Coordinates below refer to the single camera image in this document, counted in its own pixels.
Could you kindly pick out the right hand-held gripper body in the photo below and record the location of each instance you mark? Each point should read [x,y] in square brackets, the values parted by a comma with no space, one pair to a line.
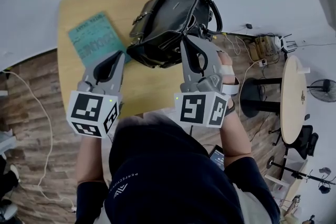
[194,110]

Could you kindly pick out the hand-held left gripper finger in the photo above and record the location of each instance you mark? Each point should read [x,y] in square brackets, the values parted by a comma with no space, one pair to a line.
[92,70]
[118,81]

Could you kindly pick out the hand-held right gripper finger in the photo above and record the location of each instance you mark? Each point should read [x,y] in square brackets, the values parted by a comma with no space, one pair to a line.
[186,73]
[212,60]

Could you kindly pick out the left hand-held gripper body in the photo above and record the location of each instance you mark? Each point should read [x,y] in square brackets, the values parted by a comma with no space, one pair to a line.
[86,110]

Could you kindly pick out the black leather handbag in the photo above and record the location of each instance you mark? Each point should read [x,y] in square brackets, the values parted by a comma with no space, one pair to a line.
[162,21]

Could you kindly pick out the person's left forearm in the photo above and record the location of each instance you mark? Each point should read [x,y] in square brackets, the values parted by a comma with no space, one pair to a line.
[89,160]

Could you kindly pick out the person's right forearm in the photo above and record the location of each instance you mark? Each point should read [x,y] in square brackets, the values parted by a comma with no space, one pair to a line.
[235,136]

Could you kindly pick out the person's right hand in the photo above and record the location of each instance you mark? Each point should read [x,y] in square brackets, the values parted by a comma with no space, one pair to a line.
[226,70]

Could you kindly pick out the teal book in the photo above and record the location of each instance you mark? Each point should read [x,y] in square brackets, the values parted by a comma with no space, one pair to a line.
[92,36]

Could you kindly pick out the small black adapter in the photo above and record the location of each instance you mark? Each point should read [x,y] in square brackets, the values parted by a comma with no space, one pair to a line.
[249,26]

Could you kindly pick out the black touchscreen device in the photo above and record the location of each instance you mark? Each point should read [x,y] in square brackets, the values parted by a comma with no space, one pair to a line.
[217,158]

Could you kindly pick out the person's dark blue shirt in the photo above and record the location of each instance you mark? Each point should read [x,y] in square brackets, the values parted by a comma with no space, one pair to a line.
[170,165]

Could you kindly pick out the white router black antennas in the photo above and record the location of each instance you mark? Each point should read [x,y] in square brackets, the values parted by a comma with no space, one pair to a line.
[279,43]

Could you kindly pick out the white metal rack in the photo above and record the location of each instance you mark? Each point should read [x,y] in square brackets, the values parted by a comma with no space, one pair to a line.
[5,144]

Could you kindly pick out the round wooden table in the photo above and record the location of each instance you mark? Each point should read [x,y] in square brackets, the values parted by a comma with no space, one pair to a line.
[291,102]

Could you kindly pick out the black stand with disc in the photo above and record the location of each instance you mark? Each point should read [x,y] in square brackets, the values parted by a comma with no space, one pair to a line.
[270,162]

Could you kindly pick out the small metallic object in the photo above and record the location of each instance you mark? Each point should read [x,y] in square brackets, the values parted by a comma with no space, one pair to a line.
[303,96]

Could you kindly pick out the white plug adapter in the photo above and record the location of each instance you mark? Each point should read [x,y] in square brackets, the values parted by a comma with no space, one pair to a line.
[74,208]

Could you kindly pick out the black mesh office chair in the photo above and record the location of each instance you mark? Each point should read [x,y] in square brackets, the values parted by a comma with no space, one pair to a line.
[305,139]

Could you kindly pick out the black standing fan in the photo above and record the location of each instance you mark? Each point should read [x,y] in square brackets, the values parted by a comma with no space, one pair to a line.
[325,89]

